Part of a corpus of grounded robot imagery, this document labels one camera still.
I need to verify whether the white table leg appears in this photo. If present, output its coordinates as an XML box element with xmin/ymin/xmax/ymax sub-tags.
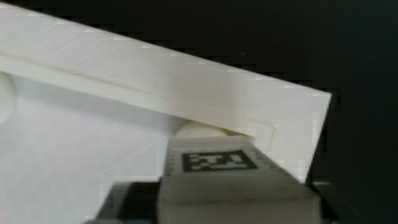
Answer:
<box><xmin>157</xmin><ymin>122</ymin><xmax>322</xmax><ymax>224</ymax></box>

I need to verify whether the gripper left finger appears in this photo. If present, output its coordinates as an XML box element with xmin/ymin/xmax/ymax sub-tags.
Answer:
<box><xmin>84</xmin><ymin>182</ymin><xmax>160</xmax><ymax>224</ymax></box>

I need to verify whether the white L-shaped obstacle fence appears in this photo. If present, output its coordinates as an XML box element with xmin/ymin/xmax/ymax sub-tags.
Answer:
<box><xmin>0</xmin><ymin>2</ymin><xmax>332</xmax><ymax>179</ymax></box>

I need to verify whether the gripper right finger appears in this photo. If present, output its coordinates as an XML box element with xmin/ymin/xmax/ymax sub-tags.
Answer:
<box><xmin>308</xmin><ymin>182</ymin><xmax>341</xmax><ymax>224</ymax></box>

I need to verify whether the white square table top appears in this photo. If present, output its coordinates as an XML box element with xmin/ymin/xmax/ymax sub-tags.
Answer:
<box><xmin>0</xmin><ymin>71</ymin><xmax>192</xmax><ymax>224</ymax></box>

